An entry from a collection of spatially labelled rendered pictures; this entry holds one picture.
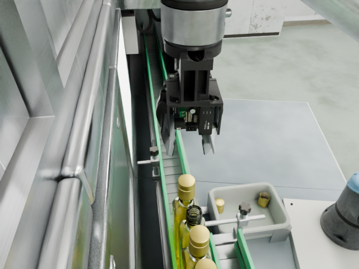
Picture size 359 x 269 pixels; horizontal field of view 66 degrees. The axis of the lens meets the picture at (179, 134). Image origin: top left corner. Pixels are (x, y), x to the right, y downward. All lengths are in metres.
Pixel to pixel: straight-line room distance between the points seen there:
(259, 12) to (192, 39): 4.19
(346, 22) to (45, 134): 0.46
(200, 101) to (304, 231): 0.75
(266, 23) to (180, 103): 4.29
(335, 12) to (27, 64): 0.43
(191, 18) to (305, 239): 0.82
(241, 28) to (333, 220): 3.75
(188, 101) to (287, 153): 0.98
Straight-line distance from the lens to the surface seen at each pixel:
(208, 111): 0.36
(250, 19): 4.48
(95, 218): 0.32
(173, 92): 0.37
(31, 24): 0.26
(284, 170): 1.21
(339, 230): 1.00
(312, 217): 1.06
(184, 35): 0.32
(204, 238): 0.48
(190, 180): 0.55
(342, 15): 0.52
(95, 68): 0.44
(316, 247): 1.00
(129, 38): 1.43
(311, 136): 1.42
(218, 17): 0.32
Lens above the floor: 1.58
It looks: 40 degrees down
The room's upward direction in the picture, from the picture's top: straight up
